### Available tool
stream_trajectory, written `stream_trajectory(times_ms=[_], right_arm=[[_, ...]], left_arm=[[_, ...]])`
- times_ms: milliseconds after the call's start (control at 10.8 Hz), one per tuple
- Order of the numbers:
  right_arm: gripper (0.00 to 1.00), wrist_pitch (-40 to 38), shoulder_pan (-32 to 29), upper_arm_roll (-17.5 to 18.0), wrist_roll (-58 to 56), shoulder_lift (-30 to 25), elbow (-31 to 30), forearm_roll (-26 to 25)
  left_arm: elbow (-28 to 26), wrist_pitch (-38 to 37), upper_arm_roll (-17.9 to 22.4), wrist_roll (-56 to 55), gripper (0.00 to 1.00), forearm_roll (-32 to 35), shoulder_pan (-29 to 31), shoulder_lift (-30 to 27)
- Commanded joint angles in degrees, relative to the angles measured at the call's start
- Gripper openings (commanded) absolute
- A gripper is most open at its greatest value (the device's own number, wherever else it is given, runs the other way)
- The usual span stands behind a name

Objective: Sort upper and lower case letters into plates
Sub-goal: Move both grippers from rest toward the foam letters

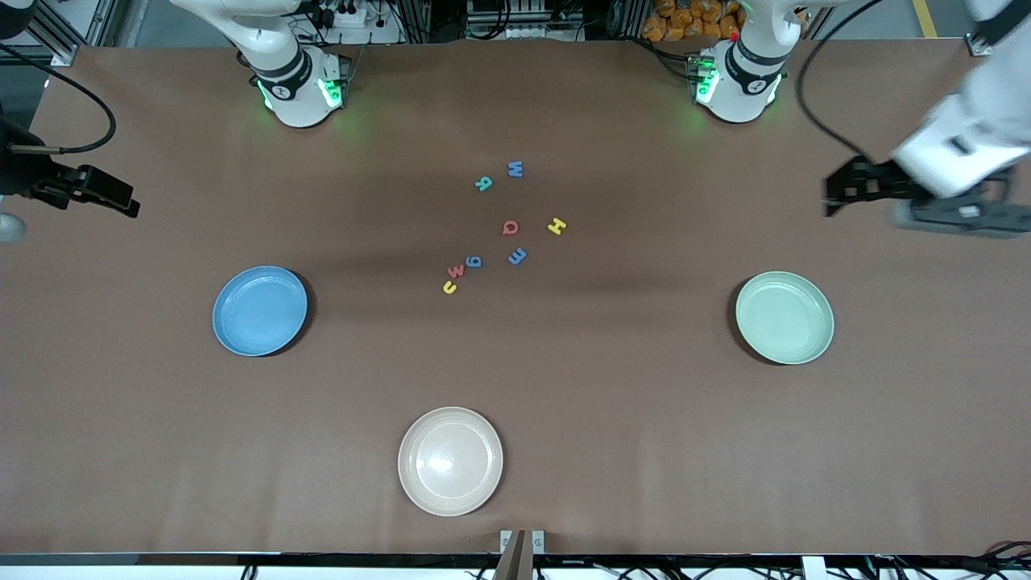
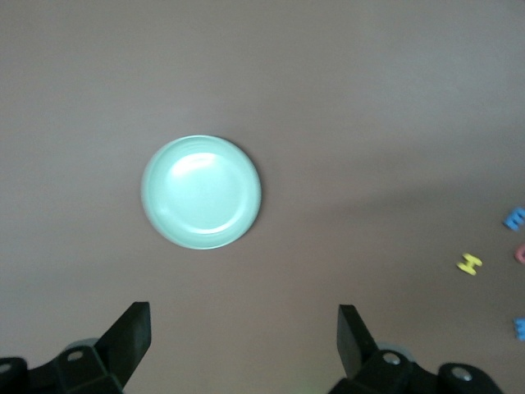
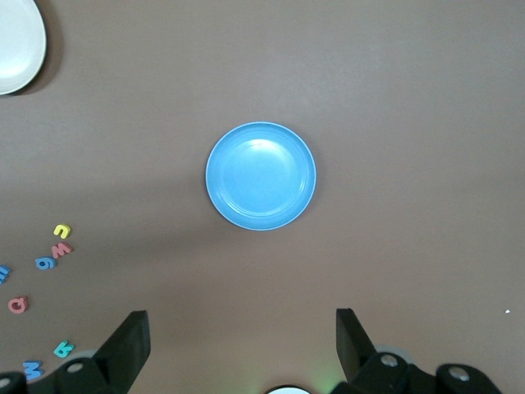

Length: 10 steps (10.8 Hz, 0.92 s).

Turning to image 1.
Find green plate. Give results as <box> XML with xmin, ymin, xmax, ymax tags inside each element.
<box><xmin>735</xmin><ymin>271</ymin><xmax>835</xmax><ymax>366</ymax></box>

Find blue plate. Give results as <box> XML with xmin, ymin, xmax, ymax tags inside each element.
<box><xmin>213</xmin><ymin>266</ymin><xmax>309</xmax><ymax>358</ymax></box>

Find orange bags pile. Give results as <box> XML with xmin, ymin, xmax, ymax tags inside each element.
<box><xmin>643</xmin><ymin>0</ymin><xmax>742</xmax><ymax>43</ymax></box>

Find white power strip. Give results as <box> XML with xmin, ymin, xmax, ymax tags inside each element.
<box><xmin>310</xmin><ymin>4</ymin><xmax>367</xmax><ymax>29</ymax></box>

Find beige plate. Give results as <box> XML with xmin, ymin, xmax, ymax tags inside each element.
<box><xmin>398</xmin><ymin>407</ymin><xmax>504</xmax><ymax>517</ymax></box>

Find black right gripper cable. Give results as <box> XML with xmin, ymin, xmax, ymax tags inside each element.
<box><xmin>0</xmin><ymin>42</ymin><xmax>118</xmax><ymax>155</ymax></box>

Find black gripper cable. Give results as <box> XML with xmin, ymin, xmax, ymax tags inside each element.
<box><xmin>0</xmin><ymin>42</ymin><xmax>118</xmax><ymax>155</ymax></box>
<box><xmin>796</xmin><ymin>0</ymin><xmax>895</xmax><ymax>162</ymax></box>

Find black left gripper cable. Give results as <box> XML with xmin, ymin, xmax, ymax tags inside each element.
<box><xmin>796</xmin><ymin>0</ymin><xmax>895</xmax><ymax>162</ymax></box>

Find black cable bundle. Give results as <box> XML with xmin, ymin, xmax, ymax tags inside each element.
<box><xmin>866</xmin><ymin>541</ymin><xmax>1031</xmax><ymax>580</ymax></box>

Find metal table edge bracket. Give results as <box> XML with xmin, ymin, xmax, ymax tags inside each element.
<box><xmin>499</xmin><ymin>529</ymin><xmax>546</xmax><ymax>580</ymax></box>

